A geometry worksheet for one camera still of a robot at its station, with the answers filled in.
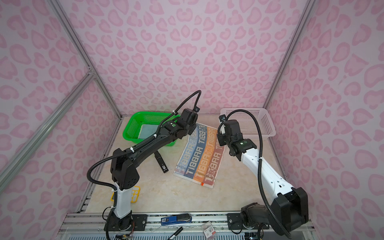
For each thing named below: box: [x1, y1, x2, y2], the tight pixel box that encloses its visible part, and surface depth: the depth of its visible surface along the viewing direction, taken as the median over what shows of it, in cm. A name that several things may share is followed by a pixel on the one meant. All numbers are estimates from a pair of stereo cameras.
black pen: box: [167, 226, 184, 240], surface depth 71 cm
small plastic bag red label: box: [202, 221, 216, 240], surface depth 71 cm
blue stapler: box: [160, 213, 192, 226], surface depth 73 cm
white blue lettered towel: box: [173, 122, 225, 189], surface depth 95 cm
